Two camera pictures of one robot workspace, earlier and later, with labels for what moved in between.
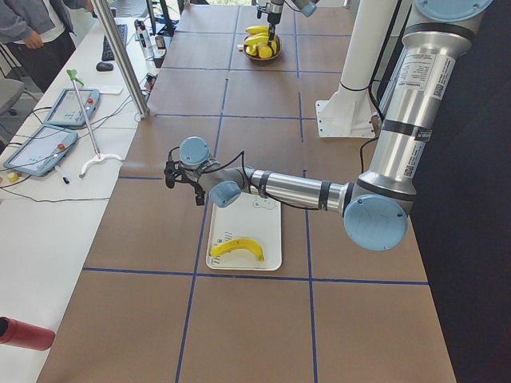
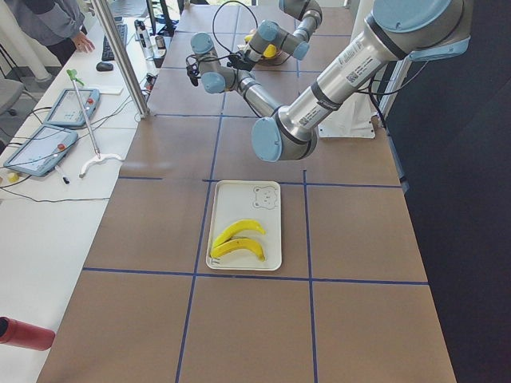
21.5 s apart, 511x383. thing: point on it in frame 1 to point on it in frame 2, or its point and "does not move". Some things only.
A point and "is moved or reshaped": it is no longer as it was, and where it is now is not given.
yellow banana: (237, 243) does not move
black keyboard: (106, 53) does not move
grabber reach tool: (73, 74) does not move
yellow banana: (257, 29) is moved or reshaped
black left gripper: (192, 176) to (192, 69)
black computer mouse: (104, 66) does not move
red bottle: (25, 335) does not move
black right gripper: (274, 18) to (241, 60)
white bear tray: (253, 218) does not move
